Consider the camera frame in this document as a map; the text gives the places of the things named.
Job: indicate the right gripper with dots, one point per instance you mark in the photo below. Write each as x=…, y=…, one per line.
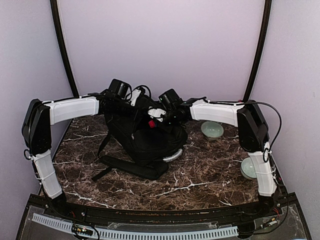
x=167, y=128

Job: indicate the black pink highlighter marker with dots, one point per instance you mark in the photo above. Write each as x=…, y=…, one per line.
x=152, y=124

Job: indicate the black student backpack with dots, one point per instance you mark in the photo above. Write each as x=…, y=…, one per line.
x=147, y=147

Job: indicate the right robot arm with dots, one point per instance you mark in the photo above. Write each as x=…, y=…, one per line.
x=247, y=117

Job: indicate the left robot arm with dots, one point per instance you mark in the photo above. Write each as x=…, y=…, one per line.
x=42, y=115

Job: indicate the far celadon bowl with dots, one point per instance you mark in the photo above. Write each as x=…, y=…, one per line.
x=212, y=130

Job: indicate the celadon bowl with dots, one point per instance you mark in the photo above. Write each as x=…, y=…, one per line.
x=212, y=130
x=247, y=169

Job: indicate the near celadon bowl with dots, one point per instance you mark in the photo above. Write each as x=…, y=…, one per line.
x=247, y=169

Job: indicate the small circuit board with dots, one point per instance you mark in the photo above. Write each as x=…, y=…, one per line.
x=81, y=230

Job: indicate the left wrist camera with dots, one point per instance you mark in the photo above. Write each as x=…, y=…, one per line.
x=136, y=93

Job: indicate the right black frame post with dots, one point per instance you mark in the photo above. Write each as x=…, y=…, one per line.
x=259, y=50

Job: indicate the black frame post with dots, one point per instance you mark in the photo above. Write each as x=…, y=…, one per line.
x=259, y=50
x=62, y=47

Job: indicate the white slotted cable duct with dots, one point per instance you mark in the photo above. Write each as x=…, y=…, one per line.
x=126, y=231

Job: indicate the left black frame post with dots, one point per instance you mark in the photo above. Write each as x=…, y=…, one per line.
x=62, y=47

